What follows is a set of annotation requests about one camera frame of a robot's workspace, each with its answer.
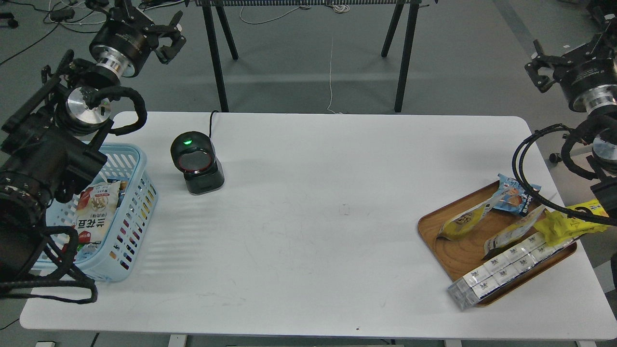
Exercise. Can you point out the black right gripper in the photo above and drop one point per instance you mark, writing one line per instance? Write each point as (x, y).
(587, 74)

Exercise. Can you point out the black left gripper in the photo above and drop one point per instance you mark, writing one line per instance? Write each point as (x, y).
(128, 36)

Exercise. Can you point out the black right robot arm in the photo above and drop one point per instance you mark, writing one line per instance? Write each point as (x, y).
(588, 151)

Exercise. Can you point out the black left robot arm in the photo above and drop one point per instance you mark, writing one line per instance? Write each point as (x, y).
(53, 145)

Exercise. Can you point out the blue cookie snack packet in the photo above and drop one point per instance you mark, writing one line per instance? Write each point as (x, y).
(514, 198)

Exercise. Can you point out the yellow cartoon snack bag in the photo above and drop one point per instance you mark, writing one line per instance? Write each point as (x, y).
(557, 227)

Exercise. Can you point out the white red snack bag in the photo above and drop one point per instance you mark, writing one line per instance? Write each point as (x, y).
(93, 216)

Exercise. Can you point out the light blue plastic basket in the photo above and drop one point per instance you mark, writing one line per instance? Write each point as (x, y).
(112, 258)

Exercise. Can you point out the white boxed snack multipack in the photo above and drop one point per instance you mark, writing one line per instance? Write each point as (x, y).
(506, 271)

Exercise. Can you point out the black trestle stand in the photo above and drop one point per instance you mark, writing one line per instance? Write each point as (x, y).
(209, 5)

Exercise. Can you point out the black barcode scanner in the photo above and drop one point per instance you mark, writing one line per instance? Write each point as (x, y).
(194, 156)

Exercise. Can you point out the round wooden tray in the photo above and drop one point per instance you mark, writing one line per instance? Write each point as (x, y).
(459, 257)

